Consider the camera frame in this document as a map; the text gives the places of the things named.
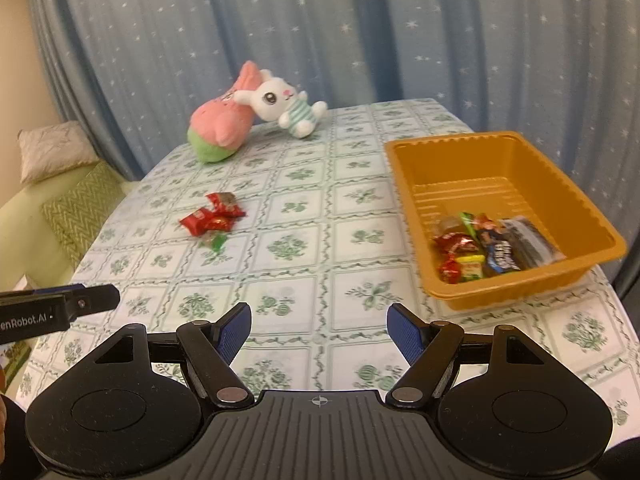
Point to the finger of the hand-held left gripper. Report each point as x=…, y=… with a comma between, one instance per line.
x=57, y=288
x=95, y=297

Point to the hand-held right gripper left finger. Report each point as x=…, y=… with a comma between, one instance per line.
x=232, y=330

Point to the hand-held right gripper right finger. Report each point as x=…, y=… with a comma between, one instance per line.
x=405, y=330

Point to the red orange candy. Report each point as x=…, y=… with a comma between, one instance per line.
x=450, y=270

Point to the green candy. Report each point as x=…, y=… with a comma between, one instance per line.
x=216, y=242

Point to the yellow green snack packet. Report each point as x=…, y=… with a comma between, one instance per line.
x=472, y=267

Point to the dark red snack packet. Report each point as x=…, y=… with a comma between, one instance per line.
x=455, y=245

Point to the small red snack packet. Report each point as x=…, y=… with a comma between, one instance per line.
x=222, y=223

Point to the clear brown candy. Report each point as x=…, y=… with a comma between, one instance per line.
x=450, y=225

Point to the green black snack packet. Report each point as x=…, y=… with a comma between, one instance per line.
x=495, y=250

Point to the large red snack packet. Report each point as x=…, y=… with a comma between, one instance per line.
x=227, y=205

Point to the orange plastic tray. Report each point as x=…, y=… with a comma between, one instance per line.
x=500, y=180

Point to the colourful printed object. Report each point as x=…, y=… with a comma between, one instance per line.
x=15, y=360

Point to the green zigzag cushion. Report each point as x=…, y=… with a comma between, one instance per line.
x=90, y=200
x=57, y=230

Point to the green sofa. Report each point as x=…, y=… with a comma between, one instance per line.
x=30, y=210

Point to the white pillow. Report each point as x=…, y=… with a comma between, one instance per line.
x=55, y=150

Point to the pink starfish plush toy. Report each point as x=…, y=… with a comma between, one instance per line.
x=220, y=120

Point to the white bunny plush toy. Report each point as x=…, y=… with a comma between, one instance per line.
x=275, y=102

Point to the blue star curtain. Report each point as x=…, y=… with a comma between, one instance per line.
x=350, y=30

